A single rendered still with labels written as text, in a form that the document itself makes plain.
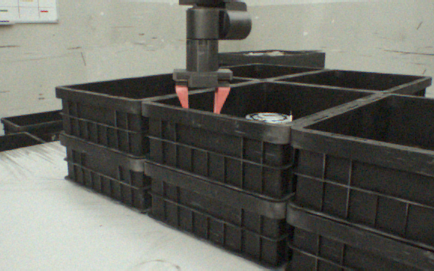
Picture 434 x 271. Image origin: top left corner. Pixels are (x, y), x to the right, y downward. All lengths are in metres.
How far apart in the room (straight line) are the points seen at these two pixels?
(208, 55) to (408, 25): 3.60
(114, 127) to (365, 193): 0.48
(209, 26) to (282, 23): 4.23
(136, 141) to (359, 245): 0.44
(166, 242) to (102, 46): 3.51
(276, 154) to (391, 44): 3.75
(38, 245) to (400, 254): 0.56
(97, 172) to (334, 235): 0.53
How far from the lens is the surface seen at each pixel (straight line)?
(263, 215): 0.60
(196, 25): 0.71
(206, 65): 0.71
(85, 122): 0.91
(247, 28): 0.78
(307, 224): 0.57
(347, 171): 0.53
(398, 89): 0.99
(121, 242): 0.74
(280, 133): 0.55
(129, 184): 0.82
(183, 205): 0.72
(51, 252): 0.74
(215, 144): 0.64
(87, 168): 0.93
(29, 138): 1.99
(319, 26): 4.64
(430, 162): 0.49
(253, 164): 0.60
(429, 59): 4.16
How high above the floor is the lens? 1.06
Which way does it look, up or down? 15 degrees down
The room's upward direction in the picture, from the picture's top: straight up
